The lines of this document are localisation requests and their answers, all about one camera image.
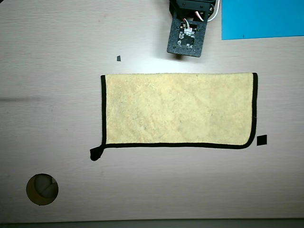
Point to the yellow towel with black trim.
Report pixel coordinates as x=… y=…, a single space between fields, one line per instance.
x=178 y=109

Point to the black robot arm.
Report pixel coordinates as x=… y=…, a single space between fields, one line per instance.
x=185 y=6

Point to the small grey tape mark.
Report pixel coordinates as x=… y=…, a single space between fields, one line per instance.
x=118 y=58

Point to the blue paper sheet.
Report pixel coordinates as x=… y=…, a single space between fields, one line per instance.
x=261 y=19

